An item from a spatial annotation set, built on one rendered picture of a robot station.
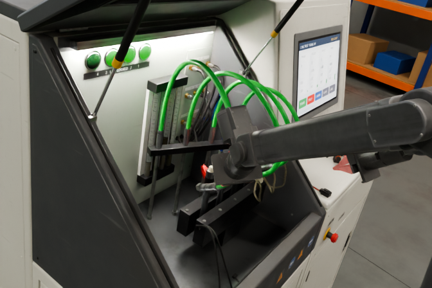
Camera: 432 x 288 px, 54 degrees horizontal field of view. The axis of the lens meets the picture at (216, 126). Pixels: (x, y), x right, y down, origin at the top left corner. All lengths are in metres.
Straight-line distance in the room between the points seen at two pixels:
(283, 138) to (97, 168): 0.45
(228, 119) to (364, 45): 6.02
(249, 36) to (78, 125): 0.71
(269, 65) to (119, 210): 0.73
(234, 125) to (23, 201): 0.69
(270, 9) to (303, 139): 0.85
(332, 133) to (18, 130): 0.83
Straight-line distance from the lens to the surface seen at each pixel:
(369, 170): 1.07
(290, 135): 0.62
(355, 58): 6.86
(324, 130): 0.56
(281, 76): 1.46
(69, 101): 0.96
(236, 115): 0.80
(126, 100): 1.24
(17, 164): 1.23
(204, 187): 1.07
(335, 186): 1.57
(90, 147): 0.94
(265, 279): 1.17
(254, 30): 1.43
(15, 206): 1.32
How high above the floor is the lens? 1.73
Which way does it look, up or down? 25 degrees down
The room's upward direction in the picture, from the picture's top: 11 degrees clockwise
